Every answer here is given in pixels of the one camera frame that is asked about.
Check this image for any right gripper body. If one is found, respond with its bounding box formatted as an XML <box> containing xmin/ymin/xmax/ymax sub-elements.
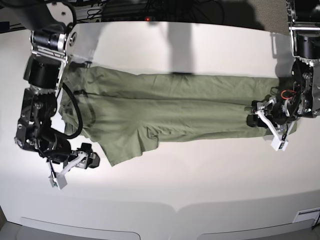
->
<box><xmin>44</xmin><ymin>136</ymin><xmax>87</xmax><ymax>170</ymax></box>

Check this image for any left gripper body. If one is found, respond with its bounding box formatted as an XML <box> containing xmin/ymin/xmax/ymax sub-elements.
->
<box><xmin>264</xmin><ymin>93</ymin><xmax>302</xmax><ymax>133</ymax></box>

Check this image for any green T-shirt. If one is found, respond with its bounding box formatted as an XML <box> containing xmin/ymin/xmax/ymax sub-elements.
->
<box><xmin>62</xmin><ymin>66</ymin><xmax>283</xmax><ymax>166</ymax></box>

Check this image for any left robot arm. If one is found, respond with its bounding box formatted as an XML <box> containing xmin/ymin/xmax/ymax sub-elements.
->
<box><xmin>246</xmin><ymin>0</ymin><xmax>320</xmax><ymax>129</ymax></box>

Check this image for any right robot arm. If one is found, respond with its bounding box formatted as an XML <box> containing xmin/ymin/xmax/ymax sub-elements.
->
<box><xmin>0</xmin><ymin>0</ymin><xmax>100</xmax><ymax>171</ymax></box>

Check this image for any white label sticker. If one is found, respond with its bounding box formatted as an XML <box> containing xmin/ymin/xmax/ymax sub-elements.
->
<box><xmin>292</xmin><ymin>208</ymin><xmax>320</xmax><ymax>223</ymax></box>

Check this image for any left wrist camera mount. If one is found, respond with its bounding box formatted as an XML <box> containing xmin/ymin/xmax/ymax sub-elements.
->
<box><xmin>255</xmin><ymin>110</ymin><xmax>294</xmax><ymax>151</ymax></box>

